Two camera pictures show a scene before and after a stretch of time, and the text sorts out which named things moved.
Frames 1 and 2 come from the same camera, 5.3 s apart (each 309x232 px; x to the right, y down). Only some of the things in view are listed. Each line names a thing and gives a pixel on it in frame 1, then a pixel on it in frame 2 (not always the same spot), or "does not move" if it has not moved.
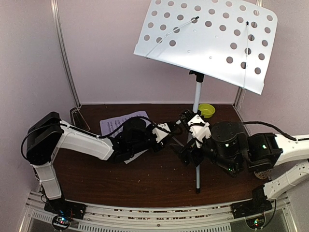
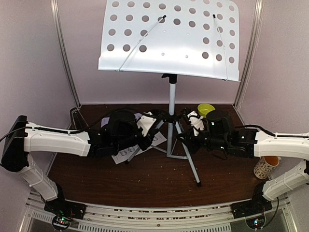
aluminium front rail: (202, 219) does not move
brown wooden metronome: (77, 119) does not move
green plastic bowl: (207, 110) does not move
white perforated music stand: (231, 40) → (171, 37)
